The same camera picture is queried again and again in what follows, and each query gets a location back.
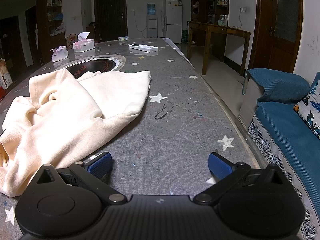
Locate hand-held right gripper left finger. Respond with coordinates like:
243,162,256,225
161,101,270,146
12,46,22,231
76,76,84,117
34,152,128,205

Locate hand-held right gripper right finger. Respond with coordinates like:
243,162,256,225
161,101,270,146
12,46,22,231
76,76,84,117
193,152,287,205

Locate cream garment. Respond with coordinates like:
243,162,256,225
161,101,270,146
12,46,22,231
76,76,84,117
0,68,152,197

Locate blue sofa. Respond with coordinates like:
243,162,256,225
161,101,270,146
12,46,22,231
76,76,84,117
239,68,320,240

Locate round black induction hob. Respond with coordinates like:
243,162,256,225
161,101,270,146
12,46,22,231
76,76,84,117
54,54,126,78

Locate butterfly print cushion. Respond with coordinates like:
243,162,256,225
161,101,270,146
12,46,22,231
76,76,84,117
294,72,320,140

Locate small pink tissue pack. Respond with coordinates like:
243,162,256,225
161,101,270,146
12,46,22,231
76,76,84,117
50,46,68,62

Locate large pink tissue box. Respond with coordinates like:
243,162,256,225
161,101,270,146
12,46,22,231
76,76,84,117
73,32,95,52

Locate white remote control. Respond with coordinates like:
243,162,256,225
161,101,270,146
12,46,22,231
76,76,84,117
129,44,158,53

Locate wooden door with glass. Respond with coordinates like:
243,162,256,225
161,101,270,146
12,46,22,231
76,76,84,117
247,0,303,73

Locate dark wooden shelf unit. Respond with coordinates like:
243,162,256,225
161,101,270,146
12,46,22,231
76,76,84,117
35,0,67,55

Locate wooden desk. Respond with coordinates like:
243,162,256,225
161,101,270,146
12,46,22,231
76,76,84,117
187,21,252,77

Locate white water dispenser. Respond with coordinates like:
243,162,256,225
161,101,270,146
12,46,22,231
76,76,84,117
146,15,158,38

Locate dark entrance door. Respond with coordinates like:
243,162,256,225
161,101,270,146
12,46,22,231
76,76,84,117
94,0,127,42

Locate white refrigerator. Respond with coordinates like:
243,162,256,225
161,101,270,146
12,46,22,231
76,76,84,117
163,0,183,43

